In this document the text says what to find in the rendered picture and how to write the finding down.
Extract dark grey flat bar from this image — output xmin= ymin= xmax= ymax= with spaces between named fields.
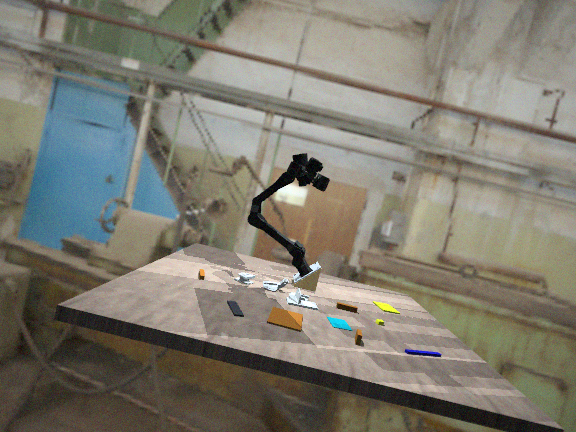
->
xmin=227 ymin=300 xmax=244 ymax=317

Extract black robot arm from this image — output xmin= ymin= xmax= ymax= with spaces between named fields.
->
xmin=248 ymin=153 xmax=323 ymax=277

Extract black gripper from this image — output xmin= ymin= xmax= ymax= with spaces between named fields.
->
xmin=286 ymin=161 xmax=330 ymax=191

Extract dark blue bar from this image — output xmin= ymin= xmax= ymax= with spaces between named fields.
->
xmin=405 ymin=349 xmax=441 ymax=357

